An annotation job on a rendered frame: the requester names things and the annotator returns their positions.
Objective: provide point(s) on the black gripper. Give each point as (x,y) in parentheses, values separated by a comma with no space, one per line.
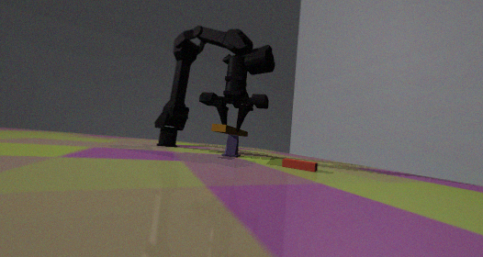
(234,90)

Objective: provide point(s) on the red cube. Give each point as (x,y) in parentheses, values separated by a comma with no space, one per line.
(301,165)

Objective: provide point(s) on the orange bar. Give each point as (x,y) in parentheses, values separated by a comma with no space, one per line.
(228,130)

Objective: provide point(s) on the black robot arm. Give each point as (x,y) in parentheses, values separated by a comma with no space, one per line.
(255,61)

